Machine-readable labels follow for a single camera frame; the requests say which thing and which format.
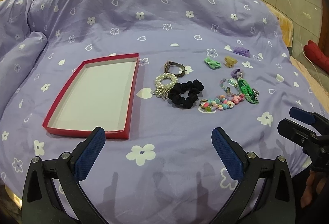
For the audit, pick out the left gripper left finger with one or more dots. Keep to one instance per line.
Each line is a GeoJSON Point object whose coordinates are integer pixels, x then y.
{"type": "Point", "coordinates": [41, 202]}

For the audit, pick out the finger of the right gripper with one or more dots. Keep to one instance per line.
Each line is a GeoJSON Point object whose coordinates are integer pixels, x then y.
{"type": "Point", "coordinates": [298, 134]}
{"type": "Point", "coordinates": [302, 115]}

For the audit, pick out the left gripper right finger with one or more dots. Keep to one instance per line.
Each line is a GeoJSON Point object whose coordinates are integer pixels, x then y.
{"type": "Point", "coordinates": [264, 191]}

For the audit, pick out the green braided band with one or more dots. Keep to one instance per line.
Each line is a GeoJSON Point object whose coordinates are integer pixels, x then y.
{"type": "Point", "coordinates": [250, 94]}

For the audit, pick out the yellow claw hair clip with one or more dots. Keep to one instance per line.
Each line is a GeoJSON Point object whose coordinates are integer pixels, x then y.
{"type": "Point", "coordinates": [230, 61]}

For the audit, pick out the black velvet scrunchie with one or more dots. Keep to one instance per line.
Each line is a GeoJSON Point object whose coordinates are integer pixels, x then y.
{"type": "Point", "coordinates": [185, 95]}

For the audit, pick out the gold mesh wristwatch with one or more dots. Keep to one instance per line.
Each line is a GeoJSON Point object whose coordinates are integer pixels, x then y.
{"type": "Point", "coordinates": [175, 68]}

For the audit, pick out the person's right hand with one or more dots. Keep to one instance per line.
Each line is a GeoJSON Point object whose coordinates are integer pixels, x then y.
{"type": "Point", "coordinates": [316, 182]}

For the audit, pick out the orange bed sheet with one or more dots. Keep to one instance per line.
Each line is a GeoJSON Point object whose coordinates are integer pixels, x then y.
{"type": "Point", "coordinates": [292, 37]}

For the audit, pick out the red cloth item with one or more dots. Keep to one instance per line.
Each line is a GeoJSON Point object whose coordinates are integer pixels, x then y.
{"type": "Point", "coordinates": [313, 52]}

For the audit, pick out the small purple hair clip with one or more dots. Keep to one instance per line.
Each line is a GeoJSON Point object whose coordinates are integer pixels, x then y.
{"type": "Point", "coordinates": [237, 73]}

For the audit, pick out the purple fabric flower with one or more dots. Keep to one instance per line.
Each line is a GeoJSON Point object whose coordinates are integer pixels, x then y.
{"type": "Point", "coordinates": [241, 51]}

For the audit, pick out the green bow hair clip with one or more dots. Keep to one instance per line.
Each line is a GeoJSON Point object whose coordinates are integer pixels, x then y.
{"type": "Point", "coordinates": [212, 63]}

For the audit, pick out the red shallow box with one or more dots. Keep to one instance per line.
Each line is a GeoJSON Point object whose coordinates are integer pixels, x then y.
{"type": "Point", "coordinates": [99, 93]}

